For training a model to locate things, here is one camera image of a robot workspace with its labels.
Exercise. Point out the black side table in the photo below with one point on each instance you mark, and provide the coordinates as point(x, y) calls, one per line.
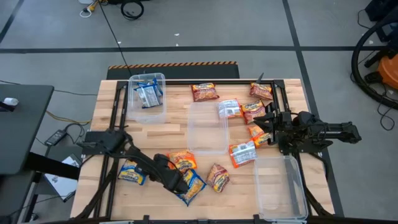
point(21, 130)

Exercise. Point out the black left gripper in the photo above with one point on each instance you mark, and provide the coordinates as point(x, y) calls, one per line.
point(174, 183)

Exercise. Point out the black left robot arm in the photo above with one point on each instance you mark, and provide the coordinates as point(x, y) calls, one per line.
point(136, 155)

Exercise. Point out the black equipment case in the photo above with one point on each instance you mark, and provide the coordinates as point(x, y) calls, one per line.
point(382, 9)

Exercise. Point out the black hazard-striped floor mat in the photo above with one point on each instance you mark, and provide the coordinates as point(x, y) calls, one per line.
point(174, 72)

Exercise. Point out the small grey metal bracket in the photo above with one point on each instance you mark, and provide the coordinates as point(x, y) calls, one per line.
point(260, 78)

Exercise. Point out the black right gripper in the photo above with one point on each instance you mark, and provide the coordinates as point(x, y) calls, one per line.
point(281, 127)

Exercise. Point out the white paper booklet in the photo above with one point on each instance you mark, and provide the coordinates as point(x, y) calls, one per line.
point(62, 183)

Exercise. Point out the small white bottle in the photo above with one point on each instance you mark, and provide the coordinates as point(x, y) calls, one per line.
point(11, 101)

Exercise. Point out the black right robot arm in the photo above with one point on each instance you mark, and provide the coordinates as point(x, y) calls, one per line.
point(335, 130)

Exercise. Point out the black power adapter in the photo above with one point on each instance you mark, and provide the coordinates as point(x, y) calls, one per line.
point(56, 137)

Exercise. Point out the white and yellow plug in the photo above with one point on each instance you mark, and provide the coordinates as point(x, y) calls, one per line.
point(90, 6)

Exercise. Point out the blue Maruchan ramen pack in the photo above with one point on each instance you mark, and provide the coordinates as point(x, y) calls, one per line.
point(196, 188)
point(148, 96)
point(130, 173)

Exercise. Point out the orange shop vacuum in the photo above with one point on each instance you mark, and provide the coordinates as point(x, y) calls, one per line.
point(390, 71)

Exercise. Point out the small black device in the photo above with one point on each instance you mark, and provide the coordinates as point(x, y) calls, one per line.
point(6, 107)

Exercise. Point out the clear plastic bin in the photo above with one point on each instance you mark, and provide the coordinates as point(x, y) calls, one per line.
point(276, 193)
point(136, 115)
point(206, 137)

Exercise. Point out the black aluminium rig frame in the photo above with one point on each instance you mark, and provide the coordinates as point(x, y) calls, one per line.
point(224, 82)

